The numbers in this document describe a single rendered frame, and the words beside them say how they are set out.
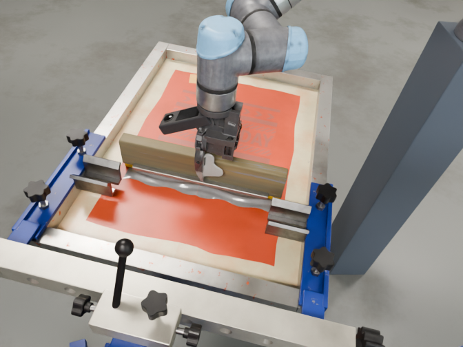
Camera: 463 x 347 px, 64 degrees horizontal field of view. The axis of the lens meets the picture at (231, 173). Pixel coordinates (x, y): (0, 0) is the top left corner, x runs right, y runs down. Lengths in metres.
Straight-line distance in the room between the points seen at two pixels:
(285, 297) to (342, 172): 1.73
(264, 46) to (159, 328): 0.47
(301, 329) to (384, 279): 1.42
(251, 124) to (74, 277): 0.62
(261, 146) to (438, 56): 0.56
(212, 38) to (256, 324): 0.46
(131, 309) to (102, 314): 0.04
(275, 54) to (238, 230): 0.38
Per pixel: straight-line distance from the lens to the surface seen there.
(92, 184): 0.85
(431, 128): 1.28
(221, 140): 0.73
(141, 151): 0.86
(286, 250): 0.82
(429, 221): 2.40
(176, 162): 0.85
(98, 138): 0.96
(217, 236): 0.81
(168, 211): 0.85
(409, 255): 2.20
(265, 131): 1.05
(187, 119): 0.74
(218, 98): 0.67
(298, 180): 0.95
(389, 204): 1.53
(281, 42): 0.67
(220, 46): 0.62
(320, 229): 0.81
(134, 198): 0.88
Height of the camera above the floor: 1.64
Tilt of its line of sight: 48 degrees down
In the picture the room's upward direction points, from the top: 8 degrees clockwise
